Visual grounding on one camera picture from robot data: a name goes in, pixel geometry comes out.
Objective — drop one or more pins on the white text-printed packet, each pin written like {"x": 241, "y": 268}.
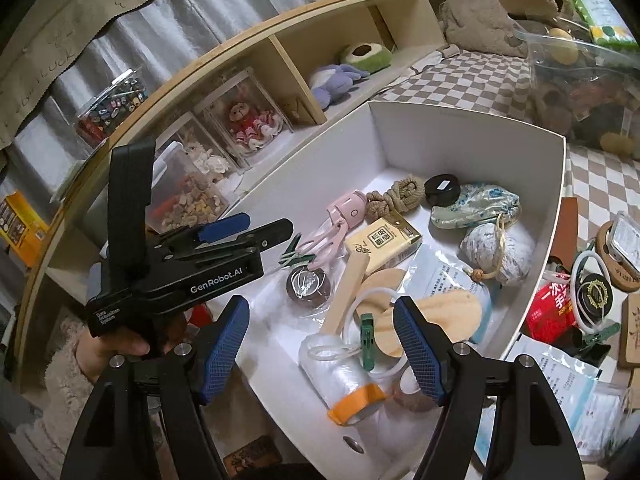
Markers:
{"x": 550, "y": 370}

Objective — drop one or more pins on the blue green embroidered pouch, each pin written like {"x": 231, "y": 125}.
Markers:
{"x": 480, "y": 207}

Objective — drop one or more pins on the white cardboard box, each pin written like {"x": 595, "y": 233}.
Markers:
{"x": 450, "y": 130}

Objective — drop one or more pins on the blue face mask packet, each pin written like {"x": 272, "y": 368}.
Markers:
{"x": 487, "y": 435}

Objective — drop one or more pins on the green plastic clip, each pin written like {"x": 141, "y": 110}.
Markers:
{"x": 295, "y": 255}
{"x": 600, "y": 337}
{"x": 370, "y": 342}

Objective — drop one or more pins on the clear plastic storage bin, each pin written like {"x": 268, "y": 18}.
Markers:
{"x": 575, "y": 100}

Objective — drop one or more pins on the grey curtain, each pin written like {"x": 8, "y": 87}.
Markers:
{"x": 225, "y": 5}

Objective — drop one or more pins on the brown leather case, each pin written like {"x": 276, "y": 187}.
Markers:
{"x": 565, "y": 235}

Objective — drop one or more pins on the red packet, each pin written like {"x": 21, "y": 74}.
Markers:
{"x": 545, "y": 315}

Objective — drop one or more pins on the brown paper banner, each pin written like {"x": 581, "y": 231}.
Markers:
{"x": 50, "y": 35}

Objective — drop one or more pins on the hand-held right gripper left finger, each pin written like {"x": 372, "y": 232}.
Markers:
{"x": 225, "y": 345}

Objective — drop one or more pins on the bear doll in red dress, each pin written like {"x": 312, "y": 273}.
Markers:
{"x": 245, "y": 120}

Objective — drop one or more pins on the black round tin gold pattern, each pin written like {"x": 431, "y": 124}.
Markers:
{"x": 595, "y": 292}

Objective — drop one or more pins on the clear bagged white mask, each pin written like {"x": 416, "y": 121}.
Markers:
{"x": 602, "y": 420}

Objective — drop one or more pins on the clear film roll orange core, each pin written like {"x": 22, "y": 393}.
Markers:
{"x": 340, "y": 380}

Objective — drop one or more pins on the brown tape roll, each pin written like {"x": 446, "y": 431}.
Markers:
{"x": 415, "y": 405}

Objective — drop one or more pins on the green wet wipes pack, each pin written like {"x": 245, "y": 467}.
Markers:
{"x": 600, "y": 20}

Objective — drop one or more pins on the green avocado plush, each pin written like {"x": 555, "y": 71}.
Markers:
{"x": 375, "y": 60}

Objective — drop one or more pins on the brown checkered bedsheet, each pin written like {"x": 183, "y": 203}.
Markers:
{"x": 475, "y": 85}

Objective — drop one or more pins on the light wooden board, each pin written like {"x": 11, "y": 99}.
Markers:
{"x": 450, "y": 310}

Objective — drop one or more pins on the carved wooden board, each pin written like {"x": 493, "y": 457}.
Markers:
{"x": 631, "y": 330}

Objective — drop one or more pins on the beige plush toy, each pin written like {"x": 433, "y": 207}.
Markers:
{"x": 475, "y": 25}

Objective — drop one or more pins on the wooden stick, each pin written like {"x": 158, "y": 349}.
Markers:
{"x": 345, "y": 295}

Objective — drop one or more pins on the round cork coaster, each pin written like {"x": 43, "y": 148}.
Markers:
{"x": 606, "y": 272}

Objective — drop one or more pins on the clear plastic case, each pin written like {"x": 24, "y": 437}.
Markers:
{"x": 625, "y": 237}

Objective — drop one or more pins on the person's left hand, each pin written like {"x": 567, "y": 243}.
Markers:
{"x": 125, "y": 345}

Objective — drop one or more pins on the purple plush toy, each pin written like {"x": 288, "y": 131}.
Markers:
{"x": 335, "y": 82}

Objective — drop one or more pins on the person's left forearm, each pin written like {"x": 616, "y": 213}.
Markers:
{"x": 70, "y": 395}

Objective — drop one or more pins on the pink handheld fan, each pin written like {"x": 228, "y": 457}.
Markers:
{"x": 347, "y": 207}

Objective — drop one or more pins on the yellow ball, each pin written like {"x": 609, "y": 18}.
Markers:
{"x": 564, "y": 45}

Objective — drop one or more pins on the rabbit doll in white dress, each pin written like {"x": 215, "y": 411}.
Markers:
{"x": 205, "y": 160}

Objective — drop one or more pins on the clear jar of beads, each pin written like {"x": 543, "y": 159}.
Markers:
{"x": 107, "y": 110}

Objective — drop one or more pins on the clear display case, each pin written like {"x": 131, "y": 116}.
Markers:
{"x": 170, "y": 135}
{"x": 265, "y": 90}

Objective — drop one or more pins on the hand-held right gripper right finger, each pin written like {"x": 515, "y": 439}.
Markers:
{"x": 417, "y": 350}

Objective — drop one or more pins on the yellow small card box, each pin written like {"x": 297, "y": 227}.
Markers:
{"x": 380, "y": 245}

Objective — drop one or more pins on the white printed paper packet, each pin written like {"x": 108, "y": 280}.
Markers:
{"x": 440, "y": 275}

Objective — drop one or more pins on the dark wrapped tape roll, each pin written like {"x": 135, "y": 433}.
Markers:
{"x": 307, "y": 292}

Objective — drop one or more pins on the clear snack container with lid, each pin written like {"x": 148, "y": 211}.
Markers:
{"x": 195, "y": 205}

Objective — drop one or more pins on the oval wooden piece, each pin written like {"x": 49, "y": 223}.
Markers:
{"x": 616, "y": 142}

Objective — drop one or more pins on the yellow cardboard box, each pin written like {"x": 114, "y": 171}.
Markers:
{"x": 20, "y": 225}

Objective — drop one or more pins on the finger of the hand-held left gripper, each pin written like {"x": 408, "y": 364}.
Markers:
{"x": 225, "y": 225}
{"x": 270, "y": 232}

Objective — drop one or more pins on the wooden shelf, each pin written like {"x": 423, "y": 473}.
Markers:
{"x": 295, "y": 80}

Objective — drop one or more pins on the black round puck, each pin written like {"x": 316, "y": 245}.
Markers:
{"x": 442, "y": 192}

